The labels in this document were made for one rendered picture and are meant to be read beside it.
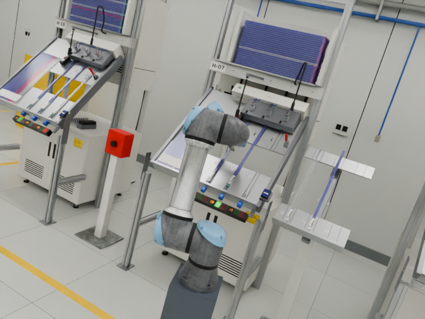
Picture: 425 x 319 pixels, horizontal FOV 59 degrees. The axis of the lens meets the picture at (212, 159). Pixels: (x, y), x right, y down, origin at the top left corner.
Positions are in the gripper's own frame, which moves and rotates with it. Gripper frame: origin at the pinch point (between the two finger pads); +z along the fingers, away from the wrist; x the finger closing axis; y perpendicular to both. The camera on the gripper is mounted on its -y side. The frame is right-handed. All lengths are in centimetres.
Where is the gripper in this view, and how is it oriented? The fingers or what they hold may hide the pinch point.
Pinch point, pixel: (223, 145)
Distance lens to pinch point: 210.2
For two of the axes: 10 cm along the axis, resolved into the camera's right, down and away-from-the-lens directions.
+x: -7.0, -5.6, 4.5
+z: 2.0, 4.5, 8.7
